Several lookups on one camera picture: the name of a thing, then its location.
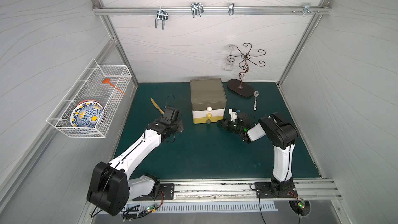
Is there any metal single hook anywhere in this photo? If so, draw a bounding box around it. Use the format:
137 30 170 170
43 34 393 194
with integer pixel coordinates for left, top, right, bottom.
228 3 235 16

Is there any white wire basket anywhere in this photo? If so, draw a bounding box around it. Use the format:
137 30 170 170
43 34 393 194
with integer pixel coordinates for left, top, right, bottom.
47 60 131 139

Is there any yellow plastic knife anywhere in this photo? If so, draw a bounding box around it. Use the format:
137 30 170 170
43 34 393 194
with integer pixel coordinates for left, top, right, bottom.
150 98 164 115

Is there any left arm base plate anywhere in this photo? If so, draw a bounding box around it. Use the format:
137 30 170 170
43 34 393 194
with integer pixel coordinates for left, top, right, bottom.
134 183 175 201

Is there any hello kitty metal spoon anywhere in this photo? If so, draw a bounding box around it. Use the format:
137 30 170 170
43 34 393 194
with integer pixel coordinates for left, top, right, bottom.
254 91 259 111

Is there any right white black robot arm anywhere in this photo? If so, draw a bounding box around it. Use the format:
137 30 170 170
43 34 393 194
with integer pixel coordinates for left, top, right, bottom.
217 108 300 190

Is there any white vent strip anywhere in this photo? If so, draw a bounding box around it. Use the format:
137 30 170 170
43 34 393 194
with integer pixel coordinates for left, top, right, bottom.
124 201 278 215

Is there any brown metal jewelry stand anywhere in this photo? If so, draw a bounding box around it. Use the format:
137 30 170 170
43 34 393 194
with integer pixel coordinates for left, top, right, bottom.
228 43 266 98

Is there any orange plastic spoon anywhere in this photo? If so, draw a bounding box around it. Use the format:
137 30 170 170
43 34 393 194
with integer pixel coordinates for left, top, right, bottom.
102 78 125 95

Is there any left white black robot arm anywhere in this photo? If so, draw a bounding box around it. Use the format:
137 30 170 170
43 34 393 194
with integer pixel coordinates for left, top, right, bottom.
87 106 184 216

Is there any metal hook right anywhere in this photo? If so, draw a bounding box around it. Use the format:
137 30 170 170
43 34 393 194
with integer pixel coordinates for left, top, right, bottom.
292 3 320 16

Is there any three-tier drawer cabinet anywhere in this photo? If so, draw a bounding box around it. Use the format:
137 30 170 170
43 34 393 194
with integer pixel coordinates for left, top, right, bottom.
190 78 227 124

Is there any blue yellow patterned plate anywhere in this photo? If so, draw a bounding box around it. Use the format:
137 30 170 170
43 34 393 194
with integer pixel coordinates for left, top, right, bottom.
69 100 104 128

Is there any aluminium top rail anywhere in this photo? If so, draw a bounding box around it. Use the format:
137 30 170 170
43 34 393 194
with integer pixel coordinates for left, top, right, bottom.
93 5 332 17

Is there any clear wine glass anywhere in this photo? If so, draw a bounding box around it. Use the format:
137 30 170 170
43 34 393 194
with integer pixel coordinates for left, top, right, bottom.
224 45 236 72

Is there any metal double hook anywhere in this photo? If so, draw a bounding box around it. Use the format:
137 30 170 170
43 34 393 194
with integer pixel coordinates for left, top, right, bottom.
190 3 204 18
155 9 169 30

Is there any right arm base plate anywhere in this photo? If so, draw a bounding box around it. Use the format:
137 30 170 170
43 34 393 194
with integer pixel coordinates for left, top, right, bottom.
250 181 299 199

